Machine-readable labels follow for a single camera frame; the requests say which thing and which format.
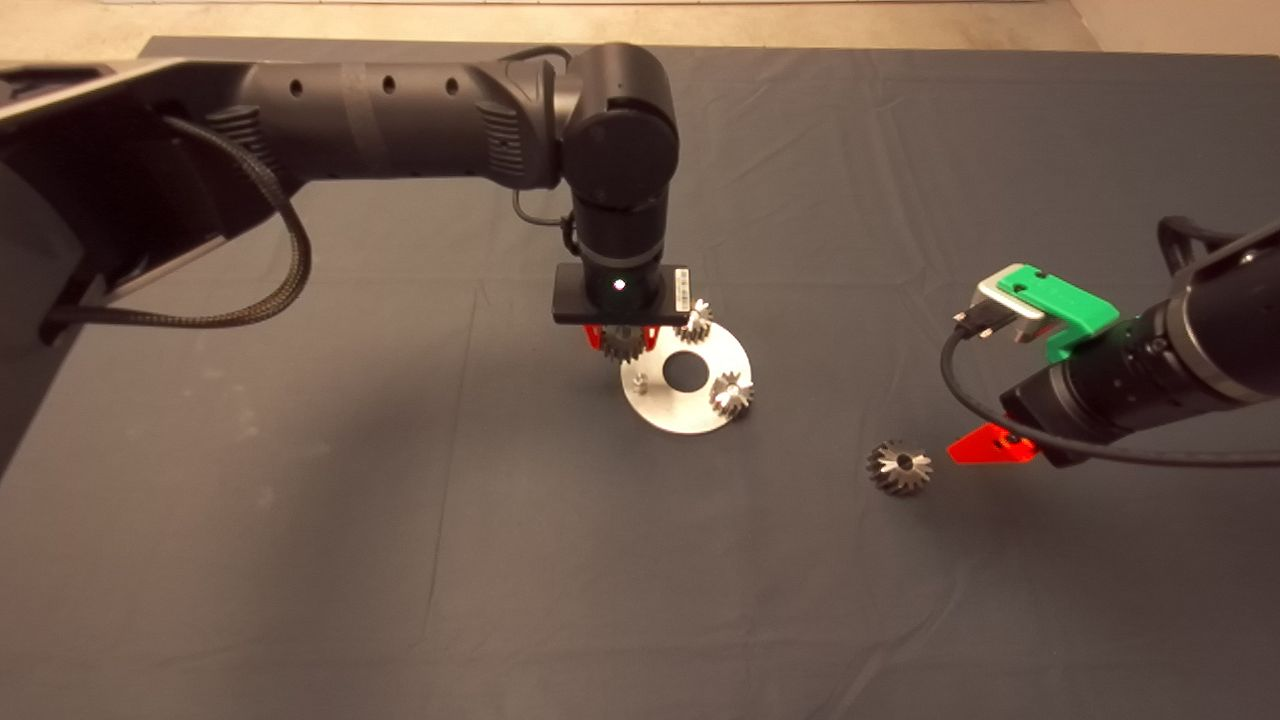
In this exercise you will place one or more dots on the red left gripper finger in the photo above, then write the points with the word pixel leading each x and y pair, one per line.
pixel 651 335
pixel 595 337

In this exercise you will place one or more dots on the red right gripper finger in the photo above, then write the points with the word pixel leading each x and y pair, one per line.
pixel 995 447

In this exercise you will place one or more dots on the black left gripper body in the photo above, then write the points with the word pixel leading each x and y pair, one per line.
pixel 570 300

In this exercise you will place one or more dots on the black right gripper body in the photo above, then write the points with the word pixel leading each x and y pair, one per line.
pixel 1050 410

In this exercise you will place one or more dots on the small steel gear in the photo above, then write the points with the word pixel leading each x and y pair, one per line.
pixel 730 398
pixel 695 325
pixel 622 345

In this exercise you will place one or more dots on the large steel gear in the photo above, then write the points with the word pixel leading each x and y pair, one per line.
pixel 890 475

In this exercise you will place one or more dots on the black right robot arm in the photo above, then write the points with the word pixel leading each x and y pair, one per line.
pixel 1200 360

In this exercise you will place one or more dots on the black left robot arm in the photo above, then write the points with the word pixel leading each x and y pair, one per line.
pixel 400 120

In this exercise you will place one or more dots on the round metal plate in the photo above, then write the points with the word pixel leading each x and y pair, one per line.
pixel 690 415

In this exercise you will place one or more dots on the dark grey table cloth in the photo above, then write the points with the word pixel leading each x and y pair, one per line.
pixel 500 600

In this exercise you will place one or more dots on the green right camera mount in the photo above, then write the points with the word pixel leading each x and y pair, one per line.
pixel 1070 305

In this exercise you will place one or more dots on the silver right camera box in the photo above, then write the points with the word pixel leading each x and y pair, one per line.
pixel 1005 303

